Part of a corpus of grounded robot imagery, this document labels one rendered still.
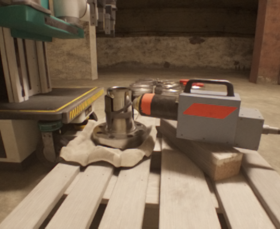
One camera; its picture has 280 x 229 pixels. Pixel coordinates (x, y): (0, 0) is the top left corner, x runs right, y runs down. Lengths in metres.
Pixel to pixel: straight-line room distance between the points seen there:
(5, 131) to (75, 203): 0.49
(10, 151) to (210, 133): 0.83
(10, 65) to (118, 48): 9.22
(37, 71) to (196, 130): 0.99
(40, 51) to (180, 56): 8.93
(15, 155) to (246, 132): 0.93
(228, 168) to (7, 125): 0.86
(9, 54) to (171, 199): 0.93
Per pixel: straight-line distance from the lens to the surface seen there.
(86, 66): 4.89
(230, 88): 0.70
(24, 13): 0.82
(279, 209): 0.60
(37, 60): 1.29
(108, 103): 0.81
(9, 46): 1.05
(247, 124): 0.68
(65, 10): 1.30
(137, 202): 0.55
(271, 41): 5.12
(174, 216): 0.52
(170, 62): 9.83
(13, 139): 0.92
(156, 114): 0.74
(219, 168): 0.64
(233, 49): 10.43
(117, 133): 0.83
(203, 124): 0.68
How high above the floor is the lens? 0.52
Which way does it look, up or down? 17 degrees down
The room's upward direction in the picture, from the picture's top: straight up
